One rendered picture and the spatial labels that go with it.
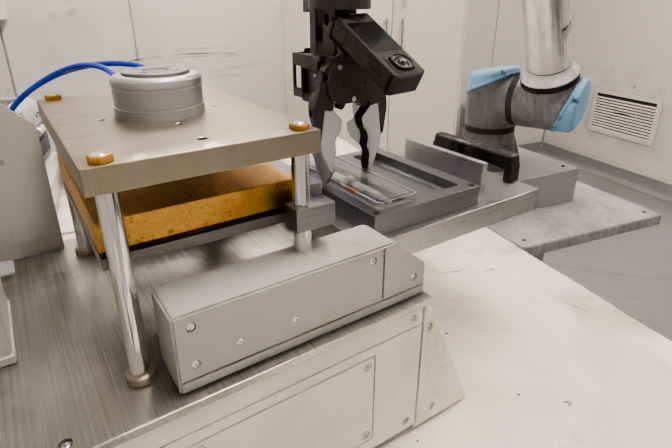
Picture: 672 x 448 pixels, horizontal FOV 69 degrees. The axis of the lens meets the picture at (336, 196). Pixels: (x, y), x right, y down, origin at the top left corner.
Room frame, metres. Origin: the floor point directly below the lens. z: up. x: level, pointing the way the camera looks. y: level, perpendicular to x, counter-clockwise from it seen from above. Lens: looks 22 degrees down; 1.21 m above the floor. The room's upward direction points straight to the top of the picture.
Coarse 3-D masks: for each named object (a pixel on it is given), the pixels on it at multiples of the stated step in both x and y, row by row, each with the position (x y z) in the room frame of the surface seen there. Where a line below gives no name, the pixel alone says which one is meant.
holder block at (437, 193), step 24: (384, 168) 0.67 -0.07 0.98; (408, 168) 0.64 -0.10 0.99; (432, 168) 0.63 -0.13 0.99; (336, 192) 0.54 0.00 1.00; (432, 192) 0.54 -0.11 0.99; (456, 192) 0.54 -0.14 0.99; (360, 216) 0.49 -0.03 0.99; (384, 216) 0.48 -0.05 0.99; (408, 216) 0.49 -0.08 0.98; (432, 216) 0.52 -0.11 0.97
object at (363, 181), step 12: (312, 156) 0.64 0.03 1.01; (336, 156) 0.64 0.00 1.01; (336, 168) 0.59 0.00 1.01; (348, 168) 0.59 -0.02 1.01; (360, 168) 0.59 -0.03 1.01; (336, 180) 0.55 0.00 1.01; (348, 180) 0.55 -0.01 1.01; (360, 180) 0.55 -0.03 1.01; (372, 180) 0.55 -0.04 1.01; (384, 180) 0.55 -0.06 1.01; (360, 192) 0.51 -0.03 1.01; (372, 192) 0.51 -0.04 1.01; (384, 192) 0.51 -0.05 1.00; (396, 192) 0.51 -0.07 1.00; (408, 192) 0.51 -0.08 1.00
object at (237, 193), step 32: (128, 192) 0.38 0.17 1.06; (160, 192) 0.38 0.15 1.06; (192, 192) 0.38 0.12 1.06; (224, 192) 0.38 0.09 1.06; (256, 192) 0.39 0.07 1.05; (288, 192) 0.41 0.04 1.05; (96, 224) 0.32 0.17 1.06; (128, 224) 0.33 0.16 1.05; (160, 224) 0.34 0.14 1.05; (192, 224) 0.36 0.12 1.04; (224, 224) 0.38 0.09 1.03; (256, 224) 0.39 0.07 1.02; (96, 256) 0.33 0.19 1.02
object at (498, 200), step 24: (408, 144) 0.72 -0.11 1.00; (456, 168) 0.64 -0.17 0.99; (480, 168) 0.60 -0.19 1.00; (480, 192) 0.60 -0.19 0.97; (504, 192) 0.60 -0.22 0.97; (528, 192) 0.60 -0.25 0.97; (336, 216) 0.52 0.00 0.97; (456, 216) 0.53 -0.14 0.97; (480, 216) 0.55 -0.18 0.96; (504, 216) 0.58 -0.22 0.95; (408, 240) 0.48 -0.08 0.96; (432, 240) 0.50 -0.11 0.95
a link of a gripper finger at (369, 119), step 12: (360, 108) 0.59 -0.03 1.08; (372, 108) 0.59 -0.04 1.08; (360, 120) 0.58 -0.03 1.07; (372, 120) 0.59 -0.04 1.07; (348, 132) 0.64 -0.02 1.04; (360, 132) 0.59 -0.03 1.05; (372, 132) 0.59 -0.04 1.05; (360, 144) 0.59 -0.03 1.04; (372, 144) 0.59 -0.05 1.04; (372, 156) 0.59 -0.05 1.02
